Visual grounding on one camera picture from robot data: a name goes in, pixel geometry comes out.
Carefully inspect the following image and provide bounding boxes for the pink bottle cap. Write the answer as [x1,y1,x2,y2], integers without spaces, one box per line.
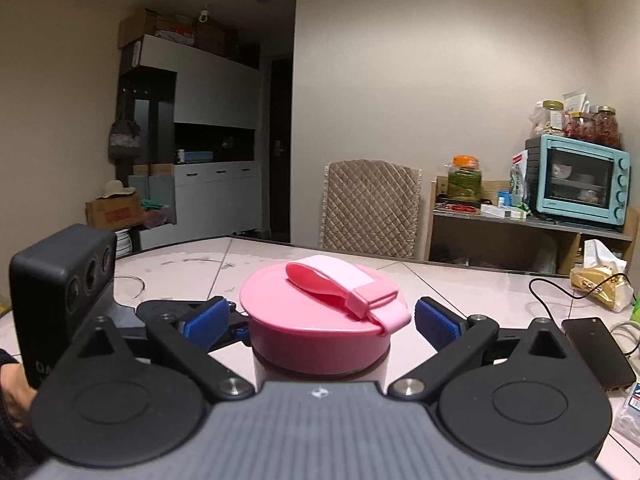
[239,255,411,368]

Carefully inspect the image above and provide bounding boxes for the pink Hello Kitty bottle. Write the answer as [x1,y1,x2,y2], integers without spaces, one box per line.
[253,348,390,389]

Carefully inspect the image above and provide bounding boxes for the person left hand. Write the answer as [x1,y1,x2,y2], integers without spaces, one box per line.
[1,350,37,429]

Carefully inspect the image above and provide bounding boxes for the stack of white bowls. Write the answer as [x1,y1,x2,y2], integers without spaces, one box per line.
[115,230,132,259]

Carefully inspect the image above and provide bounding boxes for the cardboard box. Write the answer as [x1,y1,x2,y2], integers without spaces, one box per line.
[86,193,144,231]

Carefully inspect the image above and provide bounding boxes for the wooden shelf unit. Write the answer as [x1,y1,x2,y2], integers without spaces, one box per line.
[424,176,639,276]

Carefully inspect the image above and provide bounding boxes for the white cabinet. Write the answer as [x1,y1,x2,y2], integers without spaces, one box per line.
[116,35,262,249]

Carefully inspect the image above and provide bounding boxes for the white medicine box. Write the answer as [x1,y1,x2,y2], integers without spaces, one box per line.
[480,204,527,221]

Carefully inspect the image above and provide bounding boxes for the black smartphone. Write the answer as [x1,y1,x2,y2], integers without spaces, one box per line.
[561,318,637,391]

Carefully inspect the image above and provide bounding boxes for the yellow snack bag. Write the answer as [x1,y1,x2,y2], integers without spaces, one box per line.
[570,240,634,313]

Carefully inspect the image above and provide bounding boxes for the green pickle jar orange lid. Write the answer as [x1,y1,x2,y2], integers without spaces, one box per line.
[447,155,482,203]

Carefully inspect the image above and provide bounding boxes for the quilted beige chair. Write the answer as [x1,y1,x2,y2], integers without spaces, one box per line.
[319,159,422,258]

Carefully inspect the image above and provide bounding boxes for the green white snack packet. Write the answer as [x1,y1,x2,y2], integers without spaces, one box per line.
[510,151,529,211]

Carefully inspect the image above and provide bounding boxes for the clear plastic swab box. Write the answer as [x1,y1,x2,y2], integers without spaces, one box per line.
[613,382,640,446]

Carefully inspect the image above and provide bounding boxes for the teal toaster oven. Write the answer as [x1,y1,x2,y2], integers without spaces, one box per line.
[525,134,631,229]

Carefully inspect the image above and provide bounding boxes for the red chili jar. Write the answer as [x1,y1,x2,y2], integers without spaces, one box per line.
[565,112,596,142]
[594,105,622,148]

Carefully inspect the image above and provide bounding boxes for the pale contents jar gold lid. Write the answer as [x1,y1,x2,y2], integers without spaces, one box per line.
[536,100,565,136]

